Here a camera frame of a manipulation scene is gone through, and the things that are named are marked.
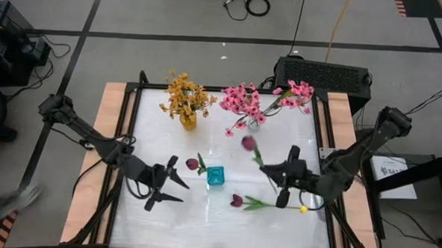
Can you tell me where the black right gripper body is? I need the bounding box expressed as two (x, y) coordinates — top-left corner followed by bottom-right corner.
(276, 143), (320, 211)

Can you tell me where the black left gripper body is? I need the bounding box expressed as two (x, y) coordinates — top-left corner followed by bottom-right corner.
(122, 152), (179, 212)

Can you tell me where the blue cut-glass vase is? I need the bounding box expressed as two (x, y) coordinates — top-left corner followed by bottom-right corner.
(205, 165), (227, 187)

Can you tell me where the pink artificial flower bunch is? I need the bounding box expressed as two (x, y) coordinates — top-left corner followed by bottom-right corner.
(217, 81), (269, 140)
(261, 78), (317, 120)

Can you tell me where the yellow artificial flower bunch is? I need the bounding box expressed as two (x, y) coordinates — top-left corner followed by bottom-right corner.
(181, 83), (219, 120)
(158, 69), (194, 120)

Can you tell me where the yellow glass vase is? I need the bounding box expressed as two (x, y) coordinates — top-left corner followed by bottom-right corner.
(178, 111), (199, 132)

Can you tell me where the light wooden side board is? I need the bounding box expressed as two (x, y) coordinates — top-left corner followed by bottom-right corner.
(60, 80), (128, 246)
(322, 91), (384, 248)

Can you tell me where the white printed box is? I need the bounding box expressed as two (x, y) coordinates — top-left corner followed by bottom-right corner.
(368, 155), (421, 202)

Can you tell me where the black computer case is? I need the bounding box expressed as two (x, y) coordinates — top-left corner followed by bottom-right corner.
(273, 55), (373, 116)

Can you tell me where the black side stand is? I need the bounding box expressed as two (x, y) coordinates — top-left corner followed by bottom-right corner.
(357, 144), (442, 247)

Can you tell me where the person's foot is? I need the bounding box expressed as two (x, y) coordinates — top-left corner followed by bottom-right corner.
(0, 182), (43, 226)

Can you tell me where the black orange striped mat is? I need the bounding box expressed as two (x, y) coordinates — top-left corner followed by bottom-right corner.
(392, 0), (442, 20)
(0, 210), (19, 248)

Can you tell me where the black equipment cart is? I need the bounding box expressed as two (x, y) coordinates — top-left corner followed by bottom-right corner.
(0, 0), (55, 90)

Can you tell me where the black metal table frame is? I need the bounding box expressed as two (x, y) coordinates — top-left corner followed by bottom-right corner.
(66, 66), (387, 248)

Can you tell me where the long black floor cable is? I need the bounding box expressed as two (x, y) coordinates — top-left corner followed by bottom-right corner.
(287, 0), (307, 57)

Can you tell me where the yellow hanging cable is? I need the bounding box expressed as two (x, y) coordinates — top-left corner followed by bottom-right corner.
(325, 0), (351, 63)

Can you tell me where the coiled black cable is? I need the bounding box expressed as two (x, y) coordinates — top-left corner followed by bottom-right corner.
(244, 0), (271, 18)

